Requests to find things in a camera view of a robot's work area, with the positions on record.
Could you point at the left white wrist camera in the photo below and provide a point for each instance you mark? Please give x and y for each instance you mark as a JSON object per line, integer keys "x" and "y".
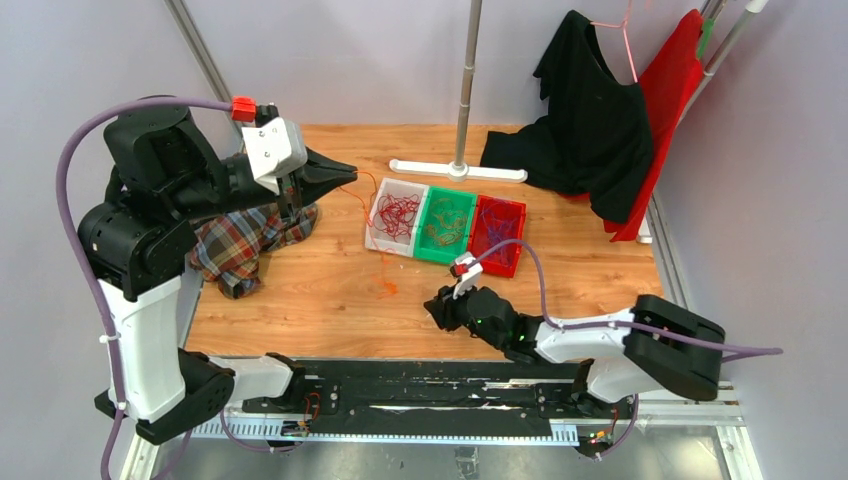
{"x": 274, "y": 150}

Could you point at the red plastic bin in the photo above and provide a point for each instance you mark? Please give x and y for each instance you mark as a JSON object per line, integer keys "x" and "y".
{"x": 495, "y": 220}

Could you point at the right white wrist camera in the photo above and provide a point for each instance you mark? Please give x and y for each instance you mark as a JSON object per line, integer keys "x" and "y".
{"x": 466, "y": 270}

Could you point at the aluminium frame rail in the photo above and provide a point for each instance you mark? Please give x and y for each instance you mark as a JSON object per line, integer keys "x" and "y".
{"x": 194, "y": 40}

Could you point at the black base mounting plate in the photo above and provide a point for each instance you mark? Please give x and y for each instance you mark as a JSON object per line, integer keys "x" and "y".
{"x": 423, "y": 402}

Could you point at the pink clothes hanger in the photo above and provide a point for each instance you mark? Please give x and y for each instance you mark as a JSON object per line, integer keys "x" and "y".
{"x": 622, "y": 27}

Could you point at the plaid flannel shirt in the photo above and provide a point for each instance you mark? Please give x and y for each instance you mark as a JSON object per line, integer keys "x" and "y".
{"x": 229, "y": 247}

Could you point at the red t-shirt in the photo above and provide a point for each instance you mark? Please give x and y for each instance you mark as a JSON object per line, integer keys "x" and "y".
{"x": 667, "y": 85}

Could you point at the black t-shirt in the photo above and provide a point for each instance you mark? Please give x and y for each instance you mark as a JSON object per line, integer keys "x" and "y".
{"x": 595, "y": 138}

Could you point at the green clothes hanger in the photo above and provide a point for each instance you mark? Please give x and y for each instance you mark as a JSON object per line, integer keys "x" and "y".
{"x": 704, "y": 37}

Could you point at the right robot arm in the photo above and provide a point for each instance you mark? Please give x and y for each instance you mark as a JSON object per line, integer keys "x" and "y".
{"x": 650, "y": 346}

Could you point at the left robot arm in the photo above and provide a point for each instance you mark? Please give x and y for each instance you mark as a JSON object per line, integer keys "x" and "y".
{"x": 178, "y": 161}

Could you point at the green plastic bin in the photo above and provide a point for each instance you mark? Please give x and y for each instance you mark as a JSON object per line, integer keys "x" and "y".
{"x": 445, "y": 225}

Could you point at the white garment rack stand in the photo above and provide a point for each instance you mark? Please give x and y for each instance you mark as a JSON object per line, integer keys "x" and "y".
{"x": 459, "y": 170}

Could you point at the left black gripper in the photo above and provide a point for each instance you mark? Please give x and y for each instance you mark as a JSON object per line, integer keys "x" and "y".
{"x": 319, "y": 175}

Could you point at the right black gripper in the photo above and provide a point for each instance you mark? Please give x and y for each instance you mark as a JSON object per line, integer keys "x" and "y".
{"x": 444, "y": 309}

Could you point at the white plastic bin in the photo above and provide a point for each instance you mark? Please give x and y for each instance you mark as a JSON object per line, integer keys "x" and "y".
{"x": 394, "y": 217}

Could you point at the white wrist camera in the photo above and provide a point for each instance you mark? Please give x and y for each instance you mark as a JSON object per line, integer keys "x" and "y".
{"x": 274, "y": 150}
{"x": 466, "y": 270}

